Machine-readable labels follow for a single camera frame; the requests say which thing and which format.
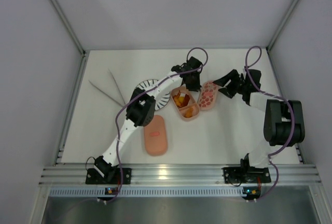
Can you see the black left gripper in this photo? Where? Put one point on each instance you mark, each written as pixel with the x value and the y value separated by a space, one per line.
pixel 192 81

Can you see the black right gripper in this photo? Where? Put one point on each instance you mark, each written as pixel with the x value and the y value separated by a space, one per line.
pixel 234 84

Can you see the orange fried shrimp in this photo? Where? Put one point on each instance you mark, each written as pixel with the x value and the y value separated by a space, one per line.
pixel 181 99

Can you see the light pink lid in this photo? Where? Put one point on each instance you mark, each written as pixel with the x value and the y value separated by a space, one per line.
pixel 208 95

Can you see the pink divided lunch box tray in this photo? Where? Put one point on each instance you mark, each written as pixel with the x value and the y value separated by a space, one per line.
pixel 192 103

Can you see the pink lunch box lid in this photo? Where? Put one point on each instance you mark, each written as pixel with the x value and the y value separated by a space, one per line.
pixel 155 137

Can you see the metal serving tongs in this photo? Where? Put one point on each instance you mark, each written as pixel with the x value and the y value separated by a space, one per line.
pixel 106 84

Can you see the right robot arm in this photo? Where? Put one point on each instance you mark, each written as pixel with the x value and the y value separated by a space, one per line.
pixel 283 125

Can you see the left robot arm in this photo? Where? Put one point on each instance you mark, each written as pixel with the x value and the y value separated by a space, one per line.
pixel 140 110

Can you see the blue striped white plate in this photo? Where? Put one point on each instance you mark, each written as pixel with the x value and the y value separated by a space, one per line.
pixel 163 101

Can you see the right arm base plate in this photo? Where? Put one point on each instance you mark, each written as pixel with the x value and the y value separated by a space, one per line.
pixel 237 175

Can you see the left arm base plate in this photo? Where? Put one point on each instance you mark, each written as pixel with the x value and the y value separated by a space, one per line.
pixel 93 177

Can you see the aluminium mounting rail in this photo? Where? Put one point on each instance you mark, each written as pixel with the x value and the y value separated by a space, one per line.
pixel 178 175

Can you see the left aluminium frame post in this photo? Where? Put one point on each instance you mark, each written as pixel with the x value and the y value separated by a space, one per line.
pixel 65 22

